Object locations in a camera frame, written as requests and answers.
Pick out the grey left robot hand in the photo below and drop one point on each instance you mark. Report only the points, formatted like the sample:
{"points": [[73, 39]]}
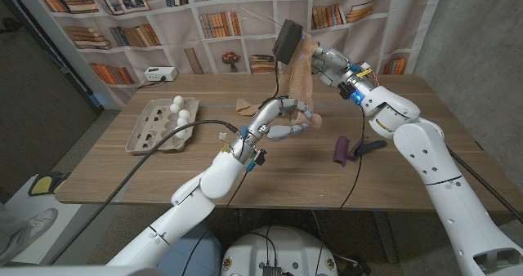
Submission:
{"points": [[265, 123]]}

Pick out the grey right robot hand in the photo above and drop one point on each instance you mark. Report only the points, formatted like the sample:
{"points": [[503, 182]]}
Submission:
{"points": [[333, 65]]}

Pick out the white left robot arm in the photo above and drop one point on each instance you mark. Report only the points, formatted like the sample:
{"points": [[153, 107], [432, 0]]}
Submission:
{"points": [[184, 210]]}

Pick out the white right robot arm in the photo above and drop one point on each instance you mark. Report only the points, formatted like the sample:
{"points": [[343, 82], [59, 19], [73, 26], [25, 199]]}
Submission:
{"points": [[429, 157]]}

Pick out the white egg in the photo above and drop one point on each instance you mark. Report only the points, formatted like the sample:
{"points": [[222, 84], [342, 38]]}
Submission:
{"points": [[175, 108], [184, 114], [180, 133], [182, 122], [178, 100]]}

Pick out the brown cardboard egg carton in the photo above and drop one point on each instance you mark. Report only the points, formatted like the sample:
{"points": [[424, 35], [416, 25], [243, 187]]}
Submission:
{"points": [[159, 125]]}

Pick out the purple plastic clip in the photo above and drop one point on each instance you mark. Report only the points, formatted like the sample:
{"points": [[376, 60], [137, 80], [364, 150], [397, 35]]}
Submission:
{"points": [[341, 149]]}

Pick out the printed bookshelf backdrop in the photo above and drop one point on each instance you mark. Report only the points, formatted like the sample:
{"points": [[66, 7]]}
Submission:
{"points": [[204, 31]]}

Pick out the white power box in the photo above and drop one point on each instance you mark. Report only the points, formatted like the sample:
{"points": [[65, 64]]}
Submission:
{"points": [[160, 74]]}

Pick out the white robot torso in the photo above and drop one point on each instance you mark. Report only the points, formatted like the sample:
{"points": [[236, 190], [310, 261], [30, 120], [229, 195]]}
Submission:
{"points": [[280, 251]]}

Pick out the grey table leg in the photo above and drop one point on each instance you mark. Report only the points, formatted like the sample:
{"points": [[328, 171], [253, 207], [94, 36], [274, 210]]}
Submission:
{"points": [[384, 235]]}

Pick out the yellow and black floor object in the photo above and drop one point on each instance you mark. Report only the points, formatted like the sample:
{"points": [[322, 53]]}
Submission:
{"points": [[41, 184]]}

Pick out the white sneaker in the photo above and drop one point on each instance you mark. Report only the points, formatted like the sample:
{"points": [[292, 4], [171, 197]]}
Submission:
{"points": [[28, 231]]}

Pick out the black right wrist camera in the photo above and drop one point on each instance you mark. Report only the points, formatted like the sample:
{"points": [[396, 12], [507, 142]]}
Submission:
{"points": [[347, 90]]}

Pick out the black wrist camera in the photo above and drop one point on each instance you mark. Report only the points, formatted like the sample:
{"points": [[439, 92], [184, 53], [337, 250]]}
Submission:
{"points": [[258, 155], [347, 90]]}

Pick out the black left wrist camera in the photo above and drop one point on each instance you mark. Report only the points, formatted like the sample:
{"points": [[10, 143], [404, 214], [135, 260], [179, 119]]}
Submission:
{"points": [[258, 155]]}

